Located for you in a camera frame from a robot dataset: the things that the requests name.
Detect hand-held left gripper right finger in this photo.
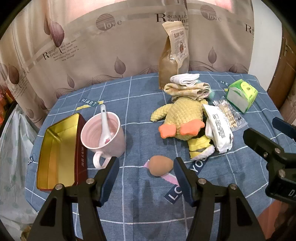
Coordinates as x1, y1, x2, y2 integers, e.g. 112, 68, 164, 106
173, 157, 266, 241

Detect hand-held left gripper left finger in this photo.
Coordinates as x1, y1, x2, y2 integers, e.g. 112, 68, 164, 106
26, 156, 119, 241

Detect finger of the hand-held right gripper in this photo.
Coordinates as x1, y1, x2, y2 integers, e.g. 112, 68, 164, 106
272, 118, 296, 139
243, 128, 289, 179

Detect brown makeup sponge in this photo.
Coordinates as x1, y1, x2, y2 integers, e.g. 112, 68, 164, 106
148, 155, 174, 178

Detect pink mug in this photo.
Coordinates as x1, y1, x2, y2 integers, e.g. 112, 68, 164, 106
80, 111, 127, 169

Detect small yellow plush toy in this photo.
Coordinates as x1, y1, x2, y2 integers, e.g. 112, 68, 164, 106
188, 136, 215, 161

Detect white packet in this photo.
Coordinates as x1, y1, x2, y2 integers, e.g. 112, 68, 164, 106
203, 104, 234, 153

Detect yellow plush duck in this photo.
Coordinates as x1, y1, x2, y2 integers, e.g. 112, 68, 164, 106
150, 96, 208, 141

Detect beige towel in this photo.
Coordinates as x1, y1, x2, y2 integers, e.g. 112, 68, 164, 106
164, 82, 211, 102

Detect white cloth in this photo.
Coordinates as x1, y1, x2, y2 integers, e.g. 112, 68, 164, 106
170, 73, 200, 88

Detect pink strip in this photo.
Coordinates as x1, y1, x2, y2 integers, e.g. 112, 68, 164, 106
144, 161, 178, 185

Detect pack of cotton swabs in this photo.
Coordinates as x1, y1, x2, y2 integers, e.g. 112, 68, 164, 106
212, 99, 247, 132

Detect green tissue pack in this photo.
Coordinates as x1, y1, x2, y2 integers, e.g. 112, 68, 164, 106
226, 79, 258, 113

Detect wooden door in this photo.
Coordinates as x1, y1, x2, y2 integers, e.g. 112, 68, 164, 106
267, 35, 296, 112

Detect white ceramic spoon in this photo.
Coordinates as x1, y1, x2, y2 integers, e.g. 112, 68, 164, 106
98, 104, 112, 147

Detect blue checked tablecloth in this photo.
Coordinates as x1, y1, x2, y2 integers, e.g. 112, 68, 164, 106
24, 71, 296, 241

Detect translucent plastic bag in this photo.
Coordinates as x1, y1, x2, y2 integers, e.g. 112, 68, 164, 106
0, 104, 44, 223

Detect brown paper pouch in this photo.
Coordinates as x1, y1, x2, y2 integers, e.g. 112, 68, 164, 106
158, 21, 190, 90

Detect orange packets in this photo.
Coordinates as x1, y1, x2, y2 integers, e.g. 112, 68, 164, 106
0, 85, 17, 126

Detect beige leaf print curtain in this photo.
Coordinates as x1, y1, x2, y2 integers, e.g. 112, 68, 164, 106
0, 0, 285, 132

